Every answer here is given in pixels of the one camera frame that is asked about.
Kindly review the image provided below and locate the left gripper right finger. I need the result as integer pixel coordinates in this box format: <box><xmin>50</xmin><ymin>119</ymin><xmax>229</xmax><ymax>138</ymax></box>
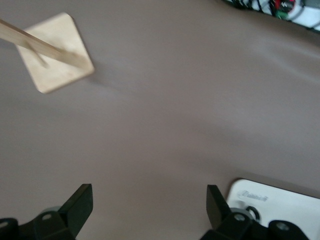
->
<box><xmin>203</xmin><ymin>184</ymin><xmax>309</xmax><ymax>240</ymax></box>

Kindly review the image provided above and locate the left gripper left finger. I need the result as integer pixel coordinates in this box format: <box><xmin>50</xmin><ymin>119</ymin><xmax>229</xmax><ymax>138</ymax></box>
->
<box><xmin>0</xmin><ymin>183</ymin><xmax>94</xmax><ymax>240</ymax></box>

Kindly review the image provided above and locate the cream rectangular tray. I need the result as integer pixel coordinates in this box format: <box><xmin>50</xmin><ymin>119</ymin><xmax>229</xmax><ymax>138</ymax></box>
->
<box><xmin>226</xmin><ymin>177</ymin><xmax>320</xmax><ymax>240</ymax></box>

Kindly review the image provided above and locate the brown table mat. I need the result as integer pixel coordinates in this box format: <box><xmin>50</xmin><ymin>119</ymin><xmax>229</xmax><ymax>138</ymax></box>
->
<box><xmin>0</xmin><ymin>0</ymin><xmax>320</xmax><ymax>240</ymax></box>

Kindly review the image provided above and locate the wooden mug tree stand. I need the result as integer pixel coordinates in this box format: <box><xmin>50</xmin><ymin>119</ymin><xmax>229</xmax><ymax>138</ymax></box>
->
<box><xmin>0</xmin><ymin>12</ymin><xmax>96</xmax><ymax>95</ymax></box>

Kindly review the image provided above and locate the small green connector board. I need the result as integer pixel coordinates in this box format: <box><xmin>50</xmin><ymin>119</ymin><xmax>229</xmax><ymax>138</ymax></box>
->
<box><xmin>268</xmin><ymin>0</ymin><xmax>297</xmax><ymax>20</ymax></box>

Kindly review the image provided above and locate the black cable bundle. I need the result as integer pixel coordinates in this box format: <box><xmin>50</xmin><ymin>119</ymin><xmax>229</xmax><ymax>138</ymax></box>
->
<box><xmin>221</xmin><ymin>0</ymin><xmax>320</xmax><ymax>32</ymax></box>

